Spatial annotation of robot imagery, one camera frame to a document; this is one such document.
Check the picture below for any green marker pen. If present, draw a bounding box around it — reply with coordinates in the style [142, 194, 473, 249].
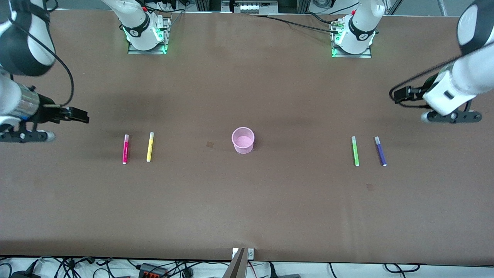
[351, 136, 360, 167]

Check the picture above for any black orange power adapter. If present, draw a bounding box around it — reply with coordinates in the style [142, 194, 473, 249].
[138, 263, 169, 278]

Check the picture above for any purple marker pen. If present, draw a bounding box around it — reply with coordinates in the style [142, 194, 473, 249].
[374, 136, 387, 167]

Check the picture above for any metal camera stand post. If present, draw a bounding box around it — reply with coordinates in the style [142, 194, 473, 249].
[222, 248, 248, 278]

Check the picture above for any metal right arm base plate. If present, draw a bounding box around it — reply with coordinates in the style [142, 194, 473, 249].
[127, 16, 171, 55]

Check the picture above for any black looped floor cable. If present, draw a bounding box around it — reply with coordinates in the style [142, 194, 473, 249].
[384, 263, 421, 273]

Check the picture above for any black cable on table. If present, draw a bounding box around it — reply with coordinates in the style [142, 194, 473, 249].
[250, 12, 342, 35]

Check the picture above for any grey electrical box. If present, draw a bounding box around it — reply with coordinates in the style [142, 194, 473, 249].
[222, 0, 279, 15]

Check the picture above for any pink cup holder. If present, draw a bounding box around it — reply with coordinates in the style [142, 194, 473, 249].
[232, 127, 255, 154]

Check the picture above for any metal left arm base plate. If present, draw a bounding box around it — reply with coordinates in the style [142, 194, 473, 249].
[331, 22, 372, 59]

